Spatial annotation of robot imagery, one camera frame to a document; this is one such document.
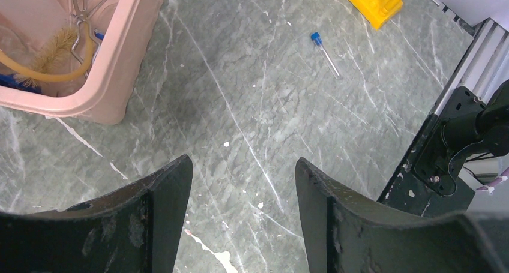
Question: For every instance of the tan rubber tube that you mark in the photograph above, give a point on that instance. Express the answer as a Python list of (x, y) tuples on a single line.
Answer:
[(84, 65)]

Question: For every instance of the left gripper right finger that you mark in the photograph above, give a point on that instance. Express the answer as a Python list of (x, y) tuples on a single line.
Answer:
[(345, 231)]

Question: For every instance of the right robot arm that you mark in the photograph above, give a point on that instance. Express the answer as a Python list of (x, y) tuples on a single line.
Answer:
[(466, 126)]

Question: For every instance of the metal crucible tongs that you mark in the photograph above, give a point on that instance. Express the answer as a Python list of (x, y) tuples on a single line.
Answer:
[(83, 15)]

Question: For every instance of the pink plastic bin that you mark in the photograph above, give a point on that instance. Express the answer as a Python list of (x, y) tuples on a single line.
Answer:
[(103, 97)]

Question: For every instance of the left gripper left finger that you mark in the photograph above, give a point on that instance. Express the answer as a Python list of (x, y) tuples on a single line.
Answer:
[(136, 228)]

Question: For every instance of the brown test tube brush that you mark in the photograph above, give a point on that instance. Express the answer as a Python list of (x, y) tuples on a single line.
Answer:
[(50, 57)]

